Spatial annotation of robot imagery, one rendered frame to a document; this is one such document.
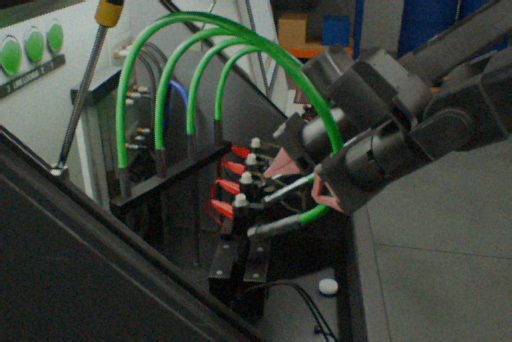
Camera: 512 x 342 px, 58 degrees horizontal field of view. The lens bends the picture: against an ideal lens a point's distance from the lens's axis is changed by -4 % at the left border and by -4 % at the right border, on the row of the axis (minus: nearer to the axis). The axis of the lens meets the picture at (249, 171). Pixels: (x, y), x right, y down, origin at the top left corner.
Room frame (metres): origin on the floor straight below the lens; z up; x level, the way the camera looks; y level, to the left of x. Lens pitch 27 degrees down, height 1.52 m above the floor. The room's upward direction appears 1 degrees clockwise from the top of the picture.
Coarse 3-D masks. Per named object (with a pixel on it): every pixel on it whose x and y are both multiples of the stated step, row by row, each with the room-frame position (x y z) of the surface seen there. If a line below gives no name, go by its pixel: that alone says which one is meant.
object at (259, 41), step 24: (168, 24) 0.65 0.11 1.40; (216, 24) 0.61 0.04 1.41; (240, 24) 0.60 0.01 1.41; (264, 48) 0.58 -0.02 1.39; (288, 72) 0.56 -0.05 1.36; (120, 96) 0.70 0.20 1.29; (312, 96) 0.55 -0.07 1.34; (120, 120) 0.70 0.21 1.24; (120, 144) 0.71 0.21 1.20; (336, 144) 0.53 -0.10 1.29; (120, 168) 0.71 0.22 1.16; (312, 216) 0.54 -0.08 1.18
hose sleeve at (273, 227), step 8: (296, 216) 0.55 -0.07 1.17; (272, 224) 0.57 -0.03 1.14; (280, 224) 0.56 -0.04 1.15; (288, 224) 0.55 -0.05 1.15; (296, 224) 0.55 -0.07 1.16; (304, 224) 0.55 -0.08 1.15; (256, 232) 0.58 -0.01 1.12; (264, 232) 0.57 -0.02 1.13; (272, 232) 0.57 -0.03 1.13; (280, 232) 0.56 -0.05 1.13
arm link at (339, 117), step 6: (330, 108) 0.65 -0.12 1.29; (336, 108) 0.64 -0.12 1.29; (336, 114) 0.63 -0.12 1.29; (342, 114) 0.63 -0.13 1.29; (336, 120) 0.63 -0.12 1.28; (342, 120) 0.62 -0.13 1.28; (348, 120) 0.62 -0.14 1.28; (342, 126) 0.62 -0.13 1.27; (348, 126) 0.62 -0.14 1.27; (354, 126) 0.62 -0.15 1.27; (342, 132) 0.62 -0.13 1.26; (348, 132) 0.62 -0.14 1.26; (354, 132) 0.62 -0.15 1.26; (360, 132) 0.63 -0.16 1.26; (342, 138) 0.63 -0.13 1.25; (348, 138) 0.63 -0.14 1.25
